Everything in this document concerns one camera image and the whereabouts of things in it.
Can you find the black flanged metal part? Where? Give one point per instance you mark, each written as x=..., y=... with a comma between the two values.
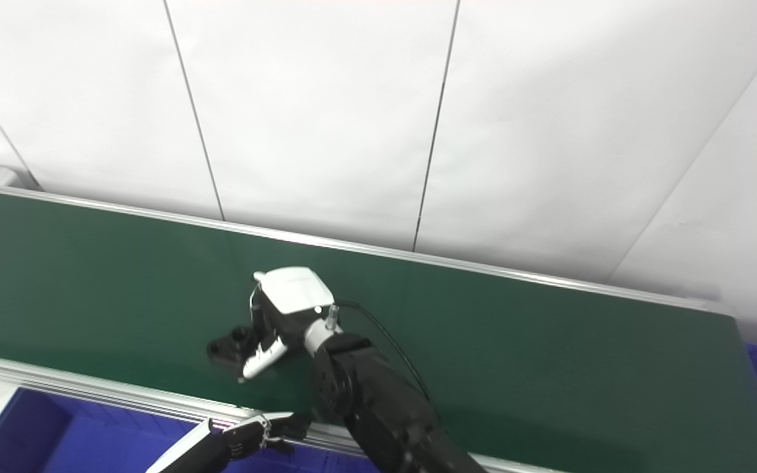
x=224, y=351

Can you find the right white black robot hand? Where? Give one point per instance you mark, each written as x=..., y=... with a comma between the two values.
x=293, y=292

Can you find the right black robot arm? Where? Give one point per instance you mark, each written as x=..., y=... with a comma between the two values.
x=365, y=394

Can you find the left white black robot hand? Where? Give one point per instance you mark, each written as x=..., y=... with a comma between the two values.
x=217, y=450

